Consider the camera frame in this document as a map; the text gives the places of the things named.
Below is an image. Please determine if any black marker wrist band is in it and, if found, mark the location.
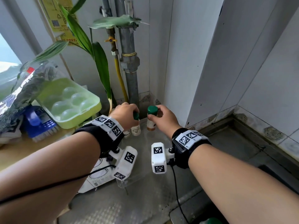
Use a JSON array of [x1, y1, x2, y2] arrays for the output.
[[171, 127, 212, 170], [73, 115, 125, 159]]

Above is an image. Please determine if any green bottle cap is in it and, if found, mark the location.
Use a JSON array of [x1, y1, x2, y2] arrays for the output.
[[200, 217, 223, 224]]

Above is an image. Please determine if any black marker left wrist band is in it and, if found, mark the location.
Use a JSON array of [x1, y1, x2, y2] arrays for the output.
[[73, 115, 125, 159]]

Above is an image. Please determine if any black left camera cable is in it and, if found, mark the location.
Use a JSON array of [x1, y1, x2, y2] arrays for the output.
[[0, 164, 116, 205]]

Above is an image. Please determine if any clear plastic bag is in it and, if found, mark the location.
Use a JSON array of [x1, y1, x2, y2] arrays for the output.
[[0, 61, 62, 144]]

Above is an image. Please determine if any white printed carton box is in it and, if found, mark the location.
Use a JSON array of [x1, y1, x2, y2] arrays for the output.
[[77, 157, 117, 194]]

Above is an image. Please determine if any thin grey pipe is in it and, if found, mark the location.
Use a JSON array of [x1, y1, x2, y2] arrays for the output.
[[100, 0, 113, 17]]

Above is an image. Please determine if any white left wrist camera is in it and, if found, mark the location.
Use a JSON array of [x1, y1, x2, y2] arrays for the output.
[[107, 146, 138, 180]]

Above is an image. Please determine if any black camera cable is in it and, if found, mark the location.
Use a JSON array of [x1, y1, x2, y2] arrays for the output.
[[168, 161, 190, 224], [0, 164, 116, 205]]

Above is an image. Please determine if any person's right forearm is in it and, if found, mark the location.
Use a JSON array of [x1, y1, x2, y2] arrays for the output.
[[188, 145, 299, 224]]

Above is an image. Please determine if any blue scrubbing brush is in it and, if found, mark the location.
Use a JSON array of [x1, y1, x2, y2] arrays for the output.
[[23, 105, 60, 143]]

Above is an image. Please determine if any green plastic egg tray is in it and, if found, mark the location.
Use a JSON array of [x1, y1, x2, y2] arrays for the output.
[[36, 78, 102, 129]]

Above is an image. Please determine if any white label green cap bottle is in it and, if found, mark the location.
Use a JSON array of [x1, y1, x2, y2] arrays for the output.
[[131, 111, 141, 137]]

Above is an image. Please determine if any yellow gas hose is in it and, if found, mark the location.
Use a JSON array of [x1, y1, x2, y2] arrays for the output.
[[114, 55, 129, 103]]

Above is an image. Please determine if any brown spice green cap bottle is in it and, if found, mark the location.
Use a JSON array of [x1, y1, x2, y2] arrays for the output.
[[146, 106, 160, 131]]

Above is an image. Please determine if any grey metal drain pipe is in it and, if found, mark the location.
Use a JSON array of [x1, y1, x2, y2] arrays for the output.
[[116, 0, 141, 107]]

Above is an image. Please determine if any green leafy plant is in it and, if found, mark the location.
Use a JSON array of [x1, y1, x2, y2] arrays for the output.
[[30, 0, 150, 114]]

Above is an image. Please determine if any black right camera cable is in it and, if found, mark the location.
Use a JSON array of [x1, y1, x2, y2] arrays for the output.
[[168, 161, 190, 224]]

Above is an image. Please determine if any person's right hand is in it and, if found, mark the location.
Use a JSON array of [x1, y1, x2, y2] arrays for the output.
[[148, 105, 183, 138]]

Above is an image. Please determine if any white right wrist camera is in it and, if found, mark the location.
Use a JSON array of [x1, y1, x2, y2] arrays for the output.
[[151, 143, 175, 175]]

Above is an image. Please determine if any black marker right wrist band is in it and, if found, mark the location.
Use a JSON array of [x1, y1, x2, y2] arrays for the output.
[[171, 127, 212, 170]]

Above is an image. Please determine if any brass gas valve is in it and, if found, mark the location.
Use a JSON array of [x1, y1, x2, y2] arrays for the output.
[[104, 27, 120, 56]]

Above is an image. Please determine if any person's left forearm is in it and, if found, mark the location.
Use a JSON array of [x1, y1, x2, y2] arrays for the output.
[[0, 131, 101, 224]]

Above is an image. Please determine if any yellow notice sticker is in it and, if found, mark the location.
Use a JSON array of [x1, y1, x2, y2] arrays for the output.
[[39, 0, 80, 46]]

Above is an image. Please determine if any person's left hand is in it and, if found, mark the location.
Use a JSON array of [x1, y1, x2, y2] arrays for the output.
[[109, 102, 140, 132]]

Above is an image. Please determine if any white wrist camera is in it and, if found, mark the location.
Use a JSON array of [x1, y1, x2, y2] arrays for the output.
[[107, 146, 138, 180], [151, 143, 175, 175]]

